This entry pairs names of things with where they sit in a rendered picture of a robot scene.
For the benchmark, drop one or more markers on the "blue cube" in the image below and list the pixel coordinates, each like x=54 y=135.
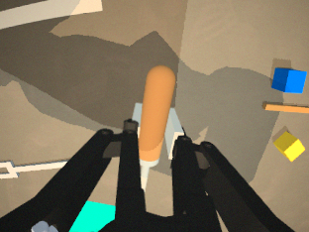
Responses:
x=288 y=80

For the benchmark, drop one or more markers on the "teal flat square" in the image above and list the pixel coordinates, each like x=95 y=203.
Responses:
x=93 y=217

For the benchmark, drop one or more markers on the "yellow cube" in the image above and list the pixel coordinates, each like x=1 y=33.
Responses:
x=289 y=146

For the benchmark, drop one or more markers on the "pale grey flat bar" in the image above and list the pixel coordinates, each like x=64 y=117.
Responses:
x=47 y=10

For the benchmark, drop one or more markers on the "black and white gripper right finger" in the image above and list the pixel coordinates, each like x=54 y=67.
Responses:
x=238 y=205

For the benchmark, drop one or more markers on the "metal hook with wooden handle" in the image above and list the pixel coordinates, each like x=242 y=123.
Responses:
x=158 y=94

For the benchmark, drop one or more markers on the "orange thin stick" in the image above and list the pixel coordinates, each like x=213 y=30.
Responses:
x=288 y=108

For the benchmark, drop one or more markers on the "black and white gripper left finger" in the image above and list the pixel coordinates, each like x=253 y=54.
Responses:
x=57 y=205

